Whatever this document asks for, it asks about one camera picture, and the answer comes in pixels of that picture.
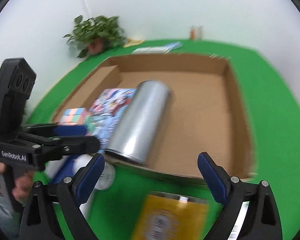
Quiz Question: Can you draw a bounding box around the yellow cloth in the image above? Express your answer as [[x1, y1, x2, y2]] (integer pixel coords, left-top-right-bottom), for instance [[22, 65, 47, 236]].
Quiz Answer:
[[123, 38, 145, 48]]

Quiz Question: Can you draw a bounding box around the silver metal cylinder can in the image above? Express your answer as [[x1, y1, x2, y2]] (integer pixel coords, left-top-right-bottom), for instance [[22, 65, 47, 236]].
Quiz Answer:
[[104, 80, 171, 165]]

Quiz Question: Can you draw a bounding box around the colourful cartoon picture book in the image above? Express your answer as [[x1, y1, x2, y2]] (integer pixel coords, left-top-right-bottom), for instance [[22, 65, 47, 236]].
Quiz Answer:
[[85, 88, 136, 150]]

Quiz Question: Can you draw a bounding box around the person's left hand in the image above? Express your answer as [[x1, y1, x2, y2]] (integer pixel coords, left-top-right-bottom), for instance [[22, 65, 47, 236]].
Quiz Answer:
[[0, 162, 34, 203]]

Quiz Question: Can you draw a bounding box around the white spray bottle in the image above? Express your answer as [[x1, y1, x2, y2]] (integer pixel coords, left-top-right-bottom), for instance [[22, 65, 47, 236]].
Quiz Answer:
[[44, 154, 115, 219]]

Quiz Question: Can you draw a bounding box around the white rectangular box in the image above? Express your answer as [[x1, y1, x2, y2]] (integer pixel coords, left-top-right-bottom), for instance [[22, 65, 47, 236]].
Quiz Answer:
[[132, 46, 171, 54]]

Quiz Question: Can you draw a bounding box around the green table mat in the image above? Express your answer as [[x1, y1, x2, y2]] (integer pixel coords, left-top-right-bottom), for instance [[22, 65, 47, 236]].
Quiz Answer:
[[29, 41, 300, 239]]

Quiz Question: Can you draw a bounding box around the pastel puzzle cube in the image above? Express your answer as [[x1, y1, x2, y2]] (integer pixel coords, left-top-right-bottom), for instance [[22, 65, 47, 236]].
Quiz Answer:
[[58, 108, 88, 126]]

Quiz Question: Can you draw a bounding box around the clear glass jar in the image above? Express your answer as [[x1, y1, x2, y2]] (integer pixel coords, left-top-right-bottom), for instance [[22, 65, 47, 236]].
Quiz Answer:
[[190, 25, 203, 41]]

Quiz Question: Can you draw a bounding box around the yellow spray can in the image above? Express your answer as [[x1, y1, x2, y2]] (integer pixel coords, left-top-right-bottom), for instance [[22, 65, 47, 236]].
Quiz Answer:
[[131, 191, 209, 240]]

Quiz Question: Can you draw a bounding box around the green potted plant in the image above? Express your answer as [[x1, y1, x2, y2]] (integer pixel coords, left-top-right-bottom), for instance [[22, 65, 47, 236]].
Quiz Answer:
[[63, 15, 127, 59]]

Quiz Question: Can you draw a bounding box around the brown cardboard box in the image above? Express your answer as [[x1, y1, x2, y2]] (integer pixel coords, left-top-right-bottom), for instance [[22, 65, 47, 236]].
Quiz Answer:
[[51, 53, 254, 184]]

